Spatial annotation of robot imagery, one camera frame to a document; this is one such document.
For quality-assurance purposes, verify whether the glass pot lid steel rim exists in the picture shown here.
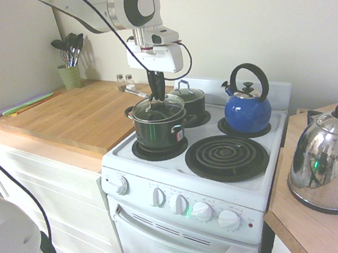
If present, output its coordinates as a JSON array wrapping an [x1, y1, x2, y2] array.
[[128, 90, 188, 127]]

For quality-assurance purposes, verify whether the small black pot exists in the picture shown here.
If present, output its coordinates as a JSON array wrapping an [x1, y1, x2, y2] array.
[[180, 93, 211, 128]]

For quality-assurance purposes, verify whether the green knife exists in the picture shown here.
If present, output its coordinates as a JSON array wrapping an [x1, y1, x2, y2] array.
[[0, 94, 57, 118]]

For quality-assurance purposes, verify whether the steel handled utensil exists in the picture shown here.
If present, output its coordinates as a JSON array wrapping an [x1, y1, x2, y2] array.
[[123, 84, 150, 102]]

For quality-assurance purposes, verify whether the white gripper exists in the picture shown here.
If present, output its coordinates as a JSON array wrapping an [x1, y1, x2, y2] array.
[[125, 40, 190, 105]]

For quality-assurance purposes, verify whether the black kitchen utensil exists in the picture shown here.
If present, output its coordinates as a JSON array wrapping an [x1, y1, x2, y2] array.
[[62, 32, 82, 69], [50, 37, 70, 71], [70, 32, 89, 67]]

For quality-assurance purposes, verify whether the steel electric kettle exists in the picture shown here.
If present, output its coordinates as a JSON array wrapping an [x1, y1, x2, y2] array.
[[277, 103, 338, 230]]

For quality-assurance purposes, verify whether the black pot with steel handles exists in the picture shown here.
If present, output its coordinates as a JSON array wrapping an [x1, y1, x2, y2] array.
[[123, 97, 202, 155]]

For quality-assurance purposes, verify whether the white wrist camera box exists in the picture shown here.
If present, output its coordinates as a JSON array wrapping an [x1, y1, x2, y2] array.
[[149, 26, 181, 47]]

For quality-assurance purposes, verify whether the white kitchen cabinet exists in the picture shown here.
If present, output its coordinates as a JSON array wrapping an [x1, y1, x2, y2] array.
[[0, 114, 128, 253]]

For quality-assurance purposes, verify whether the small black coil burner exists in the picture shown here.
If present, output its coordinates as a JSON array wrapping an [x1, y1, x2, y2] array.
[[181, 109, 213, 130], [216, 109, 274, 143], [130, 132, 191, 165]]

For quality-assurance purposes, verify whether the white electric stove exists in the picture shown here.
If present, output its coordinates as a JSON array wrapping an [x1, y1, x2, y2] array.
[[88, 61, 315, 253]]

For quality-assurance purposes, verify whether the blue whistling kettle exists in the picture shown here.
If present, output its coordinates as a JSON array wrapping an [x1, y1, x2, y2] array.
[[217, 59, 276, 137]]

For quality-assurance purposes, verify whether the green utensil cup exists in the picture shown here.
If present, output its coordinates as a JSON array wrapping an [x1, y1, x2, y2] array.
[[56, 62, 84, 92]]

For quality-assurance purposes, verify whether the large wooden cutting board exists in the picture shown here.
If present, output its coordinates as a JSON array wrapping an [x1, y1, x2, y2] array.
[[0, 68, 183, 173]]

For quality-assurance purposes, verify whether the glass shaker steel cap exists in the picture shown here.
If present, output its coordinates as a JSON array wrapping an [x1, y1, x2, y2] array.
[[115, 73, 127, 92], [124, 73, 136, 88]]

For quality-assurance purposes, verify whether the white oven door handle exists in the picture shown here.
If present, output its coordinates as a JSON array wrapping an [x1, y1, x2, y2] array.
[[110, 185, 260, 253]]

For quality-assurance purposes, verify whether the orange knife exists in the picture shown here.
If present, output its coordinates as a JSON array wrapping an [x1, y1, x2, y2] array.
[[13, 91, 65, 117]]

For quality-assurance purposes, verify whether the white stove knob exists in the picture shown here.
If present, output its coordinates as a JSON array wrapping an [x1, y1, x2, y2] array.
[[188, 199, 215, 223], [216, 208, 243, 231], [111, 174, 131, 197], [167, 193, 190, 216], [148, 185, 168, 208]]

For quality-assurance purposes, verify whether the large black coil burner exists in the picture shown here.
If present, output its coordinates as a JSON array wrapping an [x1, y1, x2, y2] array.
[[181, 128, 273, 189]]

